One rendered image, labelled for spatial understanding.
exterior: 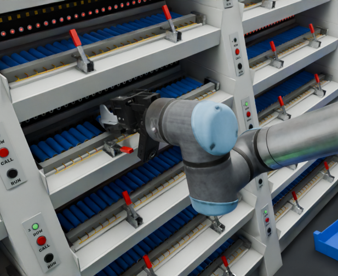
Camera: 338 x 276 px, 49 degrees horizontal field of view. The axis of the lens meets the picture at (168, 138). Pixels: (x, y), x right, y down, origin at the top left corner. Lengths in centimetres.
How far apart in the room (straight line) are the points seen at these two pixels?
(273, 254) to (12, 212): 96
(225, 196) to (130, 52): 41
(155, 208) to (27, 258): 34
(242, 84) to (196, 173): 53
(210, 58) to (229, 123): 50
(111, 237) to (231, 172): 37
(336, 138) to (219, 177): 20
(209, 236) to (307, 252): 52
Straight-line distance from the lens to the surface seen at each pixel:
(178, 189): 103
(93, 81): 81
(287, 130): 70
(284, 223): 150
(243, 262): 135
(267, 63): 132
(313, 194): 166
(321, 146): 67
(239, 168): 72
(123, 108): 78
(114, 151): 84
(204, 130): 61
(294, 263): 151
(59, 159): 83
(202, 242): 114
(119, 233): 93
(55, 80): 79
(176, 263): 109
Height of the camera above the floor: 99
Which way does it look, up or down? 19 degrees down
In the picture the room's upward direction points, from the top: 15 degrees counter-clockwise
